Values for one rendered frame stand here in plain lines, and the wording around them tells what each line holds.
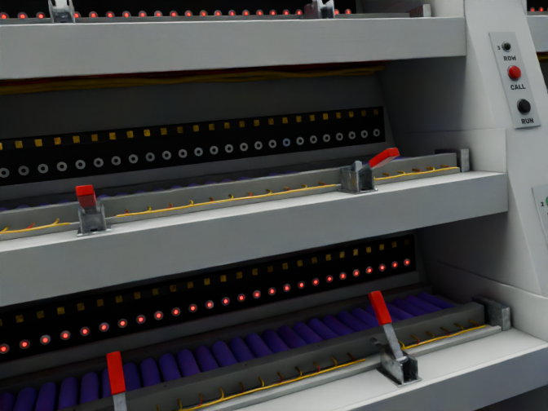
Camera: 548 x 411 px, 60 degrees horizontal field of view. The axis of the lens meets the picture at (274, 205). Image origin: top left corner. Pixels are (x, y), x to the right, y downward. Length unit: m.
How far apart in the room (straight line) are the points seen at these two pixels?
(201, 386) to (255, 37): 0.35
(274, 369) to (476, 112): 0.38
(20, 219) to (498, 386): 0.50
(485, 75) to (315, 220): 0.28
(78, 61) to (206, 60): 0.12
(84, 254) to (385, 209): 0.29
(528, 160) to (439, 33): 0.18
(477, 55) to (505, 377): 0.36
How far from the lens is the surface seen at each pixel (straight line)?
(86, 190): 0.38
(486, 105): 0.62
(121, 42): 0.49
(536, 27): 0.73
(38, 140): 0.62
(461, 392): 0.55
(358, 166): 0.51
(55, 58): 0.49
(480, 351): 0.58
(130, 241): 0.43
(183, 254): 0.43
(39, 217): 0.48
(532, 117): 0.65
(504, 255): 0.63
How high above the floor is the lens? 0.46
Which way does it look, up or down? 8 degrees up
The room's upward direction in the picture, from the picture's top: 11 degrees counter-clockwise
